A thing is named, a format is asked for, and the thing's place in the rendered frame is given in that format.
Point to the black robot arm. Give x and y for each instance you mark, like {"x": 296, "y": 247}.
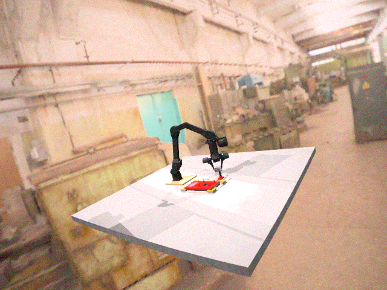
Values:
{"x": 209, "y": 134}

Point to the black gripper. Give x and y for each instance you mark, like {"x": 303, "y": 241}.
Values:
{"x": 209, "y": 160}

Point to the red flat rectangular plate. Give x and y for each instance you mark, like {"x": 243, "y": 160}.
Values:
{"x": 202, "y": 185}

